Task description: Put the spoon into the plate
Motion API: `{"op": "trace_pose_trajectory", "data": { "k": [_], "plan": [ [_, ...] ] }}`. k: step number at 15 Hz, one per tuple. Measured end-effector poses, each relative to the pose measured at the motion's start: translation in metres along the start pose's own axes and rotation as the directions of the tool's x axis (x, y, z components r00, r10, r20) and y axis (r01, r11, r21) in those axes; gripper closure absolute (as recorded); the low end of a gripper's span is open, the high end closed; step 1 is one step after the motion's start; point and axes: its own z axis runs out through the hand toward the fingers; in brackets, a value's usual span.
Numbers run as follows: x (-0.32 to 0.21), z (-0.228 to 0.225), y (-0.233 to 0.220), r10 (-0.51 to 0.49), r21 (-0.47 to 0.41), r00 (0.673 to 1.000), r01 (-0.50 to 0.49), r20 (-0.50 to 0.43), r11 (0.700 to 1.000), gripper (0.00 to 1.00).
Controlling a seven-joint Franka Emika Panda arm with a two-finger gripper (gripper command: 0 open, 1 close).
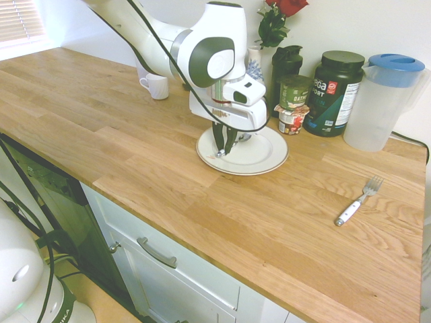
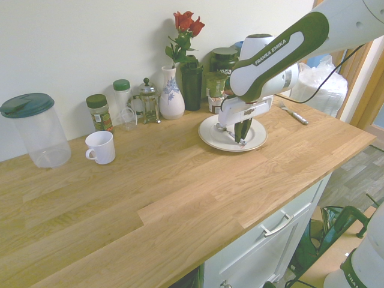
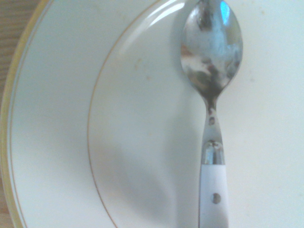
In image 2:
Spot large dark vega tub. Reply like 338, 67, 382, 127
209, 47, 240, 91

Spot dark green shaker bottle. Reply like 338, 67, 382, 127
179, 55, 205, 112

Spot silver metal fork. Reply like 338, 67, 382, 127
278, 100, 310, 126

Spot green metal clamp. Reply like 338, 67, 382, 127
317, 194, 381, 256

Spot silver drawer handle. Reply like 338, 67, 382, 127
259, 212, 295, 238

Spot white kitchen cabinet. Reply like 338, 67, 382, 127
203, 173, 333, 288

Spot glass jar with green lid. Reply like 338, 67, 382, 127
85, 94, 115, 134

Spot silver metal spoon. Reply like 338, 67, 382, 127
213, 123, 248, 147

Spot red roses with green leaves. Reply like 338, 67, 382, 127
164, 10, 206, 70

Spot clear pitcher with green lid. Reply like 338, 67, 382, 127
0, 92, 73, 169

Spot white plate with gold rim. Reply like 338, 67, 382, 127
197, 115, 268, 153

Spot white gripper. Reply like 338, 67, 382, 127
217, 95, 275, 143

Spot white vase with blue flowers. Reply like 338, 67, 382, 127
158, 65, 185, 121

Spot clear bottle with green cap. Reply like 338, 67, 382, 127
112, 79, 134, 121

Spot clear plastic wrap bundle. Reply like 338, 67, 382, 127
292, 55, 349, 118

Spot glass french press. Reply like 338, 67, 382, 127
131, 77, 162, 125

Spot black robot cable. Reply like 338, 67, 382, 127
274, 41, 368, 104

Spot wooden door frame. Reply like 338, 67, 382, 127
329, 38, 376, 128

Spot white ceramic mug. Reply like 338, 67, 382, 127
85, 130, 116, 166

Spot green labelled food tub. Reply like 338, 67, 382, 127
205, 71, 229, 115

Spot small clear measuring cup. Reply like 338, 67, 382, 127
121, 107, 139, 131

